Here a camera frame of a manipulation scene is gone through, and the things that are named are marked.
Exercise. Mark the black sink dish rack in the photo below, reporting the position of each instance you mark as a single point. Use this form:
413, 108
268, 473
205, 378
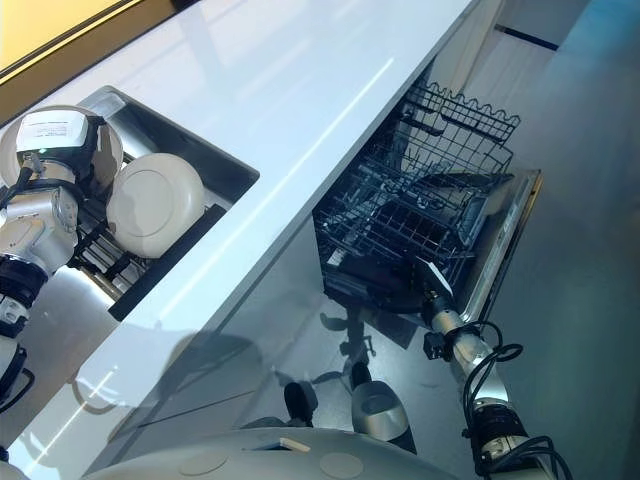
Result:
165, 260

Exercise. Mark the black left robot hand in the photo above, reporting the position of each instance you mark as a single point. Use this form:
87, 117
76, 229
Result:
50, 129

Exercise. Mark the silver robot right leg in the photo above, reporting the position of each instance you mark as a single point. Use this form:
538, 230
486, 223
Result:
377, 410

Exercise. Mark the stainless steel sink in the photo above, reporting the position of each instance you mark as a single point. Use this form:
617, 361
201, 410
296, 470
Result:
220, 170

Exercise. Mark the cream round plate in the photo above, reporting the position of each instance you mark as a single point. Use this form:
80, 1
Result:
155, 205
107, 150

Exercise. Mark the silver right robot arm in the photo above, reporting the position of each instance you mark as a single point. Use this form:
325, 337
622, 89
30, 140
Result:
480, 365

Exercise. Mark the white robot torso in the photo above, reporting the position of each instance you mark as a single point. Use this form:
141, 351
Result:
280, 457

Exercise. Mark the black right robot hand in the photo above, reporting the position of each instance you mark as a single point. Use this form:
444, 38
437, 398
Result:
434, 278

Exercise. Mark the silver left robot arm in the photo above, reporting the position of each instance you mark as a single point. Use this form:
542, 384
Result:
37, 225

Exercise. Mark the stainless dishwasher door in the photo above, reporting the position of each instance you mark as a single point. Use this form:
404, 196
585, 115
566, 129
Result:
505, 240

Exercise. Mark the dark robot left foot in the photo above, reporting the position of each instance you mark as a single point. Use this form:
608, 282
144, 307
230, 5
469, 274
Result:
300, 400

